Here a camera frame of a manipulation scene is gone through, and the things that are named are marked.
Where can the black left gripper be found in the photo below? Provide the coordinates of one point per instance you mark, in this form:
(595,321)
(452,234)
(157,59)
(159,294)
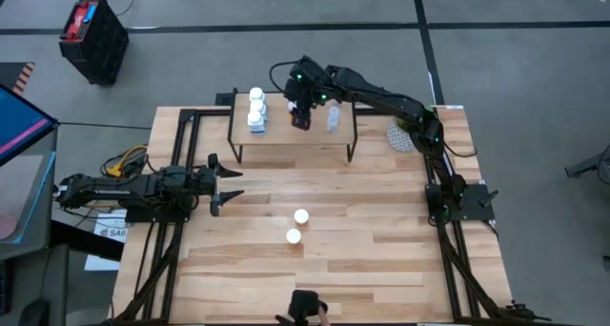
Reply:
(200,183)

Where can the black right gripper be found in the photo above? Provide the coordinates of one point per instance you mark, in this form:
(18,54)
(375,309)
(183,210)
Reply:
(300,95)

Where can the small clear plastic bottle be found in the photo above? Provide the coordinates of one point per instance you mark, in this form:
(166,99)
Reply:
(332,124)
(334,110)

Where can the white melatonin supplement bottle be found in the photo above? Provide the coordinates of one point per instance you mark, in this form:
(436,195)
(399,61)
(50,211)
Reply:
(258,107)
(256,93)
(255,121)

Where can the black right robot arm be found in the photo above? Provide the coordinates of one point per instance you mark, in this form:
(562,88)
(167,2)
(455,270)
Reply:
(381,95)

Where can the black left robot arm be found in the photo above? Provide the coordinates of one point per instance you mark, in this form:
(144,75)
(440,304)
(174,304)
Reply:
(119,188)

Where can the small black box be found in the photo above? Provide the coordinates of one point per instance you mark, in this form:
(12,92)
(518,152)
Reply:
(226,98)

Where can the potted succulent in white pot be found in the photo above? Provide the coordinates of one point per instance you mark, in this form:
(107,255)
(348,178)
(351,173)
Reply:
(398,140)

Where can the white paper sheet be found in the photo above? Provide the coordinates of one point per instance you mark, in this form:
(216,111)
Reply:
(107,235)

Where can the black handheld object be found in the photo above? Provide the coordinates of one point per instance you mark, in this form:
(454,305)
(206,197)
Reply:
(305,304)

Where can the black desk beam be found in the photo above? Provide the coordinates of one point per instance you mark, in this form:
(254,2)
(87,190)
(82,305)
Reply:
(86,242)

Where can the person's hand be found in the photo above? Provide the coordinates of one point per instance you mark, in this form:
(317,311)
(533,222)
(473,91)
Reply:
(324,317)

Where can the black crate with red top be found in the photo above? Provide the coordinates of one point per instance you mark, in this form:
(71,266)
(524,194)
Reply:
(95,40)

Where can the grey desk surface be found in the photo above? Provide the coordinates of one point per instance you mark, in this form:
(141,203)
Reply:
(24,197)

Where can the monitor with blue pink screen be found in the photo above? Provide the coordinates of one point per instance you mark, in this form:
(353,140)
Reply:
(19,121)

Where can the black computer mouse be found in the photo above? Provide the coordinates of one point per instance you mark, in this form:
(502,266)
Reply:
(33,311)

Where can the black yellow striped floor mat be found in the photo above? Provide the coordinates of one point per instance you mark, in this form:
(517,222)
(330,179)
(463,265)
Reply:
(19,75)

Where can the black table clamp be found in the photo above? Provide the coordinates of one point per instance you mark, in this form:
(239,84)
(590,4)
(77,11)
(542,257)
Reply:
(524,312)

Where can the wooden shelf with black frame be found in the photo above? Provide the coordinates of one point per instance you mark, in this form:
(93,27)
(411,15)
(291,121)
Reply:
(276,130)

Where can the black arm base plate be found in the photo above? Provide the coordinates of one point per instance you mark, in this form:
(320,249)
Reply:
(157,216)
(476,202)

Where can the black aluminium frame rails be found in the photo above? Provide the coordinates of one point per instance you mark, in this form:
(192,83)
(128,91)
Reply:
(167,288)
(456,288)

